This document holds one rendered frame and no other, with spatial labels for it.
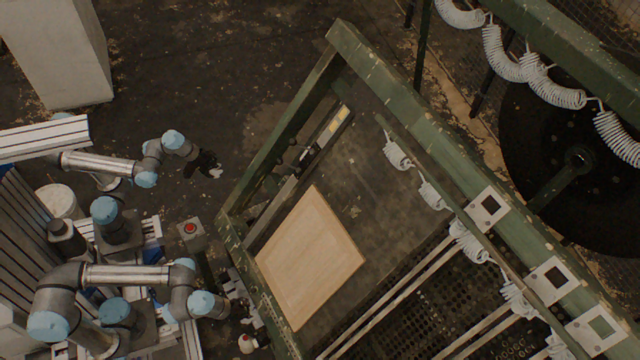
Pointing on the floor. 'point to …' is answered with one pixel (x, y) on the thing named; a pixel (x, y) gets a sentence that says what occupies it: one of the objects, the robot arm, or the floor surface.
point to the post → (206, 272)
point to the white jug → (246, 343)
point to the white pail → (61, 201)
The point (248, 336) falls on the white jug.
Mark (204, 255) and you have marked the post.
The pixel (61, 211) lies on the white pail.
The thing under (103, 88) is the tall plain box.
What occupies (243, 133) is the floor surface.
